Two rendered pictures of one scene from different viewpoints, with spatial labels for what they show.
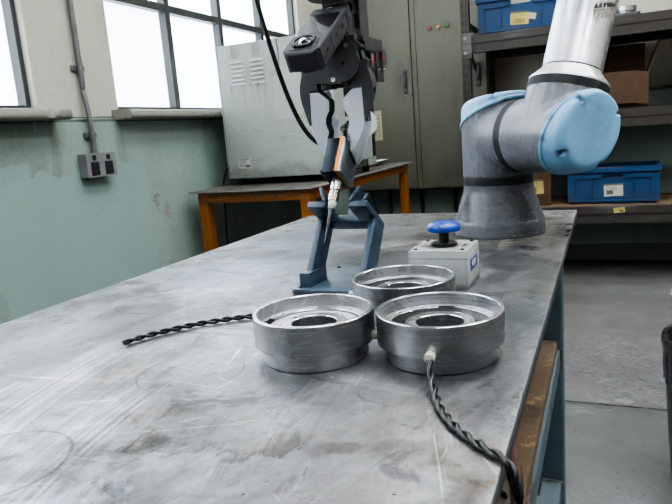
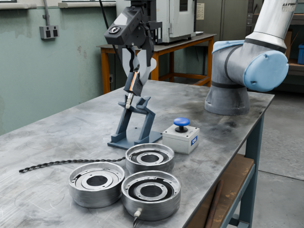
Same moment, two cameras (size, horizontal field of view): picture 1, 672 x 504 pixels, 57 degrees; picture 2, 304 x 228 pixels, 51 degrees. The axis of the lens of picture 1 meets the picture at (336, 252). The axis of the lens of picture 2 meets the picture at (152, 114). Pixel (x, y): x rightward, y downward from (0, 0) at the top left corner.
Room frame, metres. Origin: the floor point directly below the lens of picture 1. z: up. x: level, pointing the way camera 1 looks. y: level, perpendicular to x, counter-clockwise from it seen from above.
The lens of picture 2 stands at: (0.01, -0.13, 1.15)
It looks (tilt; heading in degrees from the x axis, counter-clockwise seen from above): 19 degrees down; 6
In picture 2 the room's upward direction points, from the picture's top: 1 degrees counter-clockwise
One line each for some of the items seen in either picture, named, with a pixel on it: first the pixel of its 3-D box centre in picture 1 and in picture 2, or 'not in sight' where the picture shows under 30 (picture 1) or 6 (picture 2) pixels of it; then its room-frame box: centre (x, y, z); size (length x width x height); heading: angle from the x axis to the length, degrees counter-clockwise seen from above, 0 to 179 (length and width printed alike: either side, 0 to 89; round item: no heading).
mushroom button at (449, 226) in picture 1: (444, 241); (181, 128); (0.74, -0.13, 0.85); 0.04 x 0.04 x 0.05
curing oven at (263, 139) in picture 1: (307, 112); (160, 6); (3.20, 0.09, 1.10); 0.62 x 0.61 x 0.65; 156
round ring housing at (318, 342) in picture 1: (314, 331); (97, 184); (0.52, 0.02, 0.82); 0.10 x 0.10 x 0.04
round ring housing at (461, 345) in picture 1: (440, 331); (151, 195); (0.50, -0.08, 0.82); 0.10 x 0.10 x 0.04
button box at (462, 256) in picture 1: (446, 260); (182, 137); (0.75, -0.13, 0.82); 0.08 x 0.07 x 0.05; 156
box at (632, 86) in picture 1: (611, 76); not in sight; (3.82, -1.72, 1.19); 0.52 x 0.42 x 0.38; 66
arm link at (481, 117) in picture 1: (499, 134); (231, 59); (1.06, -0.29, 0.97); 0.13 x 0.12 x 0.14; 24
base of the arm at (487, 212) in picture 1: (498, 203); (227, 94); (1.06, -0.29, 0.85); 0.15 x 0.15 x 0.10
